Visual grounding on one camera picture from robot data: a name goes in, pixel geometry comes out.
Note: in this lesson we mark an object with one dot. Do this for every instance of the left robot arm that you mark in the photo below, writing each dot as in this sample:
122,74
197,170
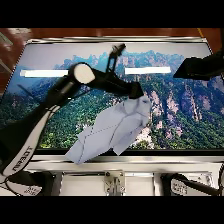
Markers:
23,133

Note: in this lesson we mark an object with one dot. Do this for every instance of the light blue shirt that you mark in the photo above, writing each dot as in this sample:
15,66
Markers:
111,131

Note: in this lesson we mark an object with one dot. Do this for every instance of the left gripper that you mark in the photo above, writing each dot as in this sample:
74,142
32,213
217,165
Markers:
134,90

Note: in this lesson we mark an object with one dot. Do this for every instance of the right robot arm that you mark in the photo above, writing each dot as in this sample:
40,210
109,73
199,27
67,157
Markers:
200,68

